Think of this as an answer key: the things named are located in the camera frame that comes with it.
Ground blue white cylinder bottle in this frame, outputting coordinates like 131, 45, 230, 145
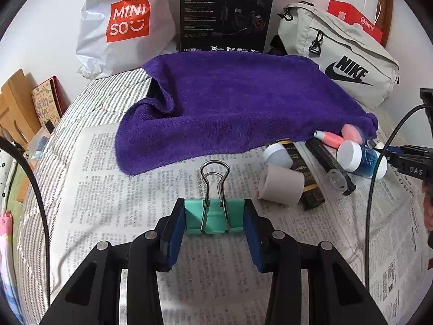
336, 140, 388, 180

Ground mint green binder clip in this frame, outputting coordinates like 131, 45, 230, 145
184, 160, 245, 235

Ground white tape roll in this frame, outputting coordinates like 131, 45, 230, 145
258, 164, 304, 206

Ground black gold rectangular box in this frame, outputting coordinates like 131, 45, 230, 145
277, 139, 325, 210

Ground clear plastic cap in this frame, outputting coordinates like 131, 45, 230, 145
327, 169, 347, 191

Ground black rectangular bar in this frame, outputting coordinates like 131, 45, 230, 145
305, 138, 356, 196

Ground pink tube white cap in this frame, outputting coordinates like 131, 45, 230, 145
313, 131, 344, 149

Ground small white cap bottle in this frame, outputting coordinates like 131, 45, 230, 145
263, 143, 293, 169

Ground right hand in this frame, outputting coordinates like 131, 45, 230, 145
422, 181, 433, 231

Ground newspaper sheet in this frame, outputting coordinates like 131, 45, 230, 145
51, 125, 432, 324

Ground grey Nike waist bag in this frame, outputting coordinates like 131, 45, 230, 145
274, 2, 399, 109

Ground wooden bedside table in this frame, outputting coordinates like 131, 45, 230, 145
16, 158, 37, 203

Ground pink striped cloth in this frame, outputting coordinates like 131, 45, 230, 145
1, 210, 24, 324

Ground purple towel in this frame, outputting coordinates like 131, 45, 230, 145
114, 51, 378, 175

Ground striped mattress cover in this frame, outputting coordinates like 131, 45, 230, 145
14, 69, 150, 324

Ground clear plastic box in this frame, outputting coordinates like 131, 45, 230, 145
28, 127, 51, 164

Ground white patterned bedding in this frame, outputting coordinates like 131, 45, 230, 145
0, 150, 17, 215

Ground patterned book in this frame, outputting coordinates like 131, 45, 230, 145
31, 76, 65, 133

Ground white Miniso plastic bag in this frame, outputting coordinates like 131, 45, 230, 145
76, 0, 176, 80

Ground black headset box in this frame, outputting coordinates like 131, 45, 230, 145
179, 0, 273, 53

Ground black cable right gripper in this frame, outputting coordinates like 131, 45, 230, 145
364, 103, 429, 288

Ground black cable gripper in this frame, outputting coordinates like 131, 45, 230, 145
0, 136, 51, 305
364, 103, 429, 288

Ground wooden door frame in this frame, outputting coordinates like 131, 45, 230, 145
375, 0, 393, 48

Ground red paper bag white handles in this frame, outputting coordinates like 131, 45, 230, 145
327, 0, 383, 43

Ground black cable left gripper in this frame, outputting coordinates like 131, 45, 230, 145
0, 136, 51, 305

